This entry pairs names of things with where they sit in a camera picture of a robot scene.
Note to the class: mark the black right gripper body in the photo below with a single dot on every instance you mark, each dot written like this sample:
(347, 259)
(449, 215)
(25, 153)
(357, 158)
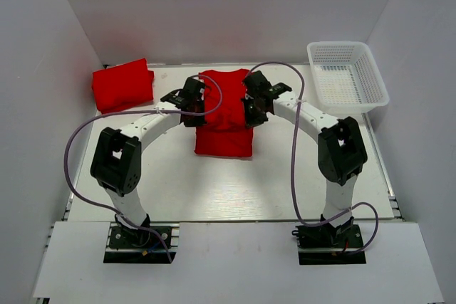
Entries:
(253, 114)

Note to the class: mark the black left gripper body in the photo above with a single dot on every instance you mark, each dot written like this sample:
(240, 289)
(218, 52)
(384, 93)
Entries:
(195, 121)

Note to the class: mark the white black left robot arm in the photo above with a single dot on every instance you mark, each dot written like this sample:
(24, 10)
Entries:
(117, 162)

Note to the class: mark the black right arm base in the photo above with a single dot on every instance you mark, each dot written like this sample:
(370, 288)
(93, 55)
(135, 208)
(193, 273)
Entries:
(327, 246)

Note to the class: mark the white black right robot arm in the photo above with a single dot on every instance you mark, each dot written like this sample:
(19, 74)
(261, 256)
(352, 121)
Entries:
(340, 148)

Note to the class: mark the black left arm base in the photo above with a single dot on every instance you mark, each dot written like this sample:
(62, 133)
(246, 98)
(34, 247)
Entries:
(132, 246)

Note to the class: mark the folded red t-shirt stack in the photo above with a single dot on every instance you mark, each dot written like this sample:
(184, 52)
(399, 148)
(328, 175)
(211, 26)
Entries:
(123, 86)

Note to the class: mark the white plastic basket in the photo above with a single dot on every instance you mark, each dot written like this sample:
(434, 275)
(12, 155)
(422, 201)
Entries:
(346, 77)

